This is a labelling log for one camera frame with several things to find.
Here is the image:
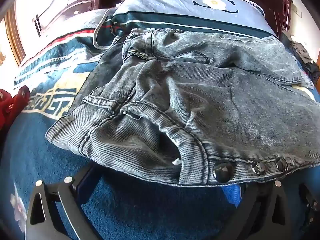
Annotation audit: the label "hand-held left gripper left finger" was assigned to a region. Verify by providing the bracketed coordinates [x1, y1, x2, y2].
[25, 165, 103, 240]

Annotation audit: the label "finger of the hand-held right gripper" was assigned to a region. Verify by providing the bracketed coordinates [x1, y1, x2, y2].
[299, 184, 319, 228]

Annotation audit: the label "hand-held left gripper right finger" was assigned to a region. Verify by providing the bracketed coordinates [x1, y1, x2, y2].
[221, 180, 293, 240]

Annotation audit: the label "grey denim pants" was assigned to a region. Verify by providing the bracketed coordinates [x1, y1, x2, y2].
[45, 28, 320, 187]

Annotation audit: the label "blue printed blanket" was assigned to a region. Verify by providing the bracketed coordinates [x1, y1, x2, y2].
[0, 8, 320, 240]

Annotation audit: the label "red studded cloth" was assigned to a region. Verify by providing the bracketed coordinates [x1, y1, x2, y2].
[0, 85, 30, 133]

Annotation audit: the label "pile of dark clothes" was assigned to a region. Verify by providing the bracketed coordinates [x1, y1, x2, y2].
[281, 31, 320, 83]

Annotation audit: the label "wooden door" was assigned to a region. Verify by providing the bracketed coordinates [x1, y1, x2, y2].
[5, 0, 105, 67]

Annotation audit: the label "dark wooden headboard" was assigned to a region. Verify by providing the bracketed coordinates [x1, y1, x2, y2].
[100, 0, 294, 34]

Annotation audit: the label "light blue flower pillow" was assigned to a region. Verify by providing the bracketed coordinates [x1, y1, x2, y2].
[111, 0, 277, 38]

